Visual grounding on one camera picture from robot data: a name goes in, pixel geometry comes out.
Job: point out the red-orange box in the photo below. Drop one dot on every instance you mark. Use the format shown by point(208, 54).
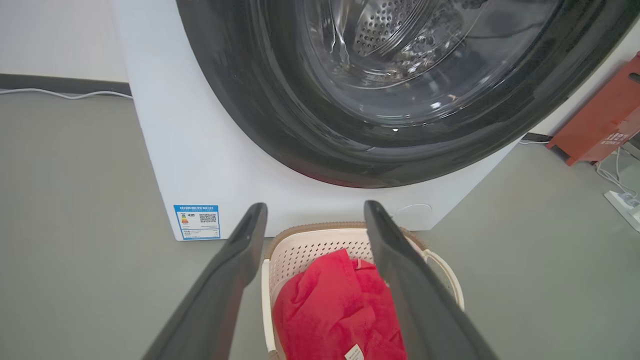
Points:
point(600, 120)

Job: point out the red garment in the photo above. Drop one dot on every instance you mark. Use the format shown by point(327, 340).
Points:
point(325, 310)

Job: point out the round white filter cover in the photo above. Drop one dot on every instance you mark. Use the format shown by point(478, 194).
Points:
point(417, 212)

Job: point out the cream perforated laundry basket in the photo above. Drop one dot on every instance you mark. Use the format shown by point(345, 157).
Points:
point(310, 245)

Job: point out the white garment care tag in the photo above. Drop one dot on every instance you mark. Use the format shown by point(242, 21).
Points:
point(354, 352)

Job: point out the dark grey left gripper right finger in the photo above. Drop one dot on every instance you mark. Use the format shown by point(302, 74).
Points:
point(420, 310)

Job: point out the blue energy label sticker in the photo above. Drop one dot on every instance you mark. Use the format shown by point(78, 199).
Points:
point(197, 222)

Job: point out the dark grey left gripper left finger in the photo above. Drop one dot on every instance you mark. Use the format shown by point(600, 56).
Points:
point(220, 300)

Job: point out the black round washer door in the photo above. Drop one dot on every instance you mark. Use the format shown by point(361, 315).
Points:
point(250, 100)

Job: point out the white power strip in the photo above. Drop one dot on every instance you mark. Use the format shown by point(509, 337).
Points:
point(625, 205)

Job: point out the white front-load washing machine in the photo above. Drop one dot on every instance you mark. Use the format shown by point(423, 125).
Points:
point(200, 150)

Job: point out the steel perforated washer drum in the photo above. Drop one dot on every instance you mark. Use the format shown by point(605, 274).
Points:
point(385, 30)

